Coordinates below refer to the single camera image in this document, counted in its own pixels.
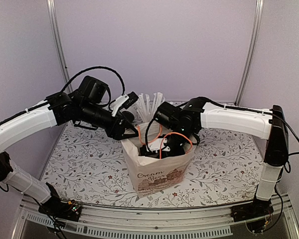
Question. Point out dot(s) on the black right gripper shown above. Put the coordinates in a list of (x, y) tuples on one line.
[(181, 153)]

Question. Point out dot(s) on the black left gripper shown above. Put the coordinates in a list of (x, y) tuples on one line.
[(116, 132)]

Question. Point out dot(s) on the white paper takeout bag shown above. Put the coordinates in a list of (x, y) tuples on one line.
[(148, 174)]

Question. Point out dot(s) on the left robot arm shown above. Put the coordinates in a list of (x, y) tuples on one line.
[(81, 105)]

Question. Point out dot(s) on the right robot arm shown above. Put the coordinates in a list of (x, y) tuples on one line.
[(241, 153)]

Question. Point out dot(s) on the stacked paper cups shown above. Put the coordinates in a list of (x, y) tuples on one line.
[(130, 116)]

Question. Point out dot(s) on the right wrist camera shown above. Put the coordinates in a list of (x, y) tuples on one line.
[(153, 148)]

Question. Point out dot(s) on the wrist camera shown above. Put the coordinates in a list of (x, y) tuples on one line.
[(153, 148), (123, 102)]

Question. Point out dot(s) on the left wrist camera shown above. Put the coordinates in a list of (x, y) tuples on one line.
[(123, 102)]

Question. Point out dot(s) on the aluminium front rail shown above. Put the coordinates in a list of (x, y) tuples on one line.
[(109, 222)]

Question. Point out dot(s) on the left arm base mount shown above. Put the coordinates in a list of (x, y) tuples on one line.
[(70, 210)]

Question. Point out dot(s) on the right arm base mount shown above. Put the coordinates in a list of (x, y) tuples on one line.
[(257, 215)]

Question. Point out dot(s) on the left aluminium frame post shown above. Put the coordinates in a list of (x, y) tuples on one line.
[(57, 39)]

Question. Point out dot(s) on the aluminium frame post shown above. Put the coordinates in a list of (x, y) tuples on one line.
[(251, 50), (57, 39)]

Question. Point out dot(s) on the right aluminium frame post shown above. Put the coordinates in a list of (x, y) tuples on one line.
[(251, 50)]

